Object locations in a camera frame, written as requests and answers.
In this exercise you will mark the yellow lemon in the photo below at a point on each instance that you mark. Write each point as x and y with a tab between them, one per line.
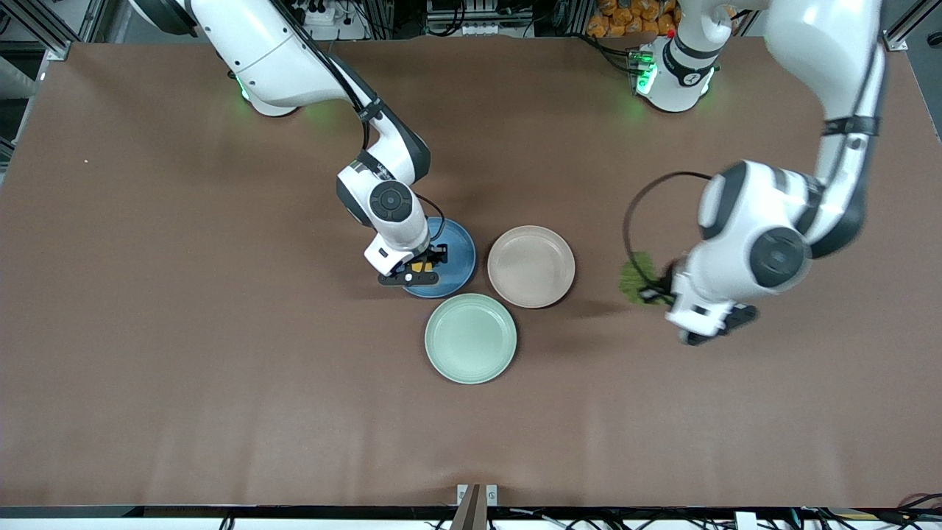
422	266

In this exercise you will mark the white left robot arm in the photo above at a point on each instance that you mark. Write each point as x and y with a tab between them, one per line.
846	59

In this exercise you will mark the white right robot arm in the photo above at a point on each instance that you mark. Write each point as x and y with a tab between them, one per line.
265	44

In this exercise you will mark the blue round plate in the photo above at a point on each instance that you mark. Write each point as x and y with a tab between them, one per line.
458	254

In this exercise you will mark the light green round plate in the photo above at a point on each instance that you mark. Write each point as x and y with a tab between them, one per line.
471	338

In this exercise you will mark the beige round plate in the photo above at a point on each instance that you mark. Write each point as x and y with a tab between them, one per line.
531	266

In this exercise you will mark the white power strip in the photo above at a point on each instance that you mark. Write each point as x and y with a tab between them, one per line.
327	26

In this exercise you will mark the orange fruit pile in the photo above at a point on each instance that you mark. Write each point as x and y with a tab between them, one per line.
633	18

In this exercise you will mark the white metal bracket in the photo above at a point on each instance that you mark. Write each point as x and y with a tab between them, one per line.
491	495
461	495

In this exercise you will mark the aluminium frame profile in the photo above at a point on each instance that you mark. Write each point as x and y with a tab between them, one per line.
51	26
912	22

